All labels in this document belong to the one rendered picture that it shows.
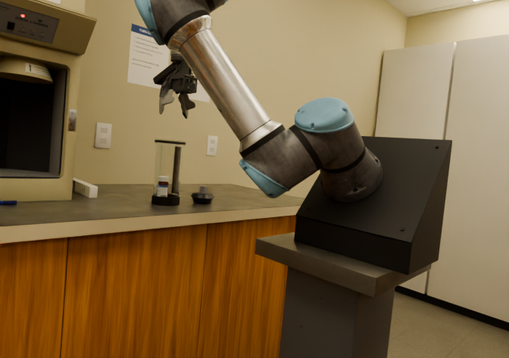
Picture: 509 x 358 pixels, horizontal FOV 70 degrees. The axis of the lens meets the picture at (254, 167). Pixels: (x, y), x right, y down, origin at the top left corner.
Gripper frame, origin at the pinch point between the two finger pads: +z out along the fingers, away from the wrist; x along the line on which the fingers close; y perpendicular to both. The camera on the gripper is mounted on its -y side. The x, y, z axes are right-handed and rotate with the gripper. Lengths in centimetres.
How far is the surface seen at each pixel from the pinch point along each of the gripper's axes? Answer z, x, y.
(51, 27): -20.3, -36.0, -14.7
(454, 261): 86, 235, 92
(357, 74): -62, 219, 2
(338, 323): 46, -17, 70
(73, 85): -6.1, -25.3, -19.1
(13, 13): -21, -45, -16
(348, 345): 50, -18, 73
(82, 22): -23.5, -29.8, -9.9
